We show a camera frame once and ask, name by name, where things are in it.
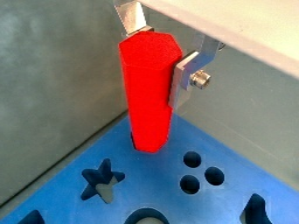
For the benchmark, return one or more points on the red hexagonal peg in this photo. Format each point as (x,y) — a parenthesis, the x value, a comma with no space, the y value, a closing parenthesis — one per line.
(148,55)

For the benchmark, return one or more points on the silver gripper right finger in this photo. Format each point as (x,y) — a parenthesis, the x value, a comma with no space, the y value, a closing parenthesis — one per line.
(189,74)

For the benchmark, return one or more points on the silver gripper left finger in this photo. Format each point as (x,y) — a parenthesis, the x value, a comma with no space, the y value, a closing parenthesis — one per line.
(132,17)

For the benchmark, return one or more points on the blue foam shape board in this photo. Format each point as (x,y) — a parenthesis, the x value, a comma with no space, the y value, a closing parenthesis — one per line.
(195,182)

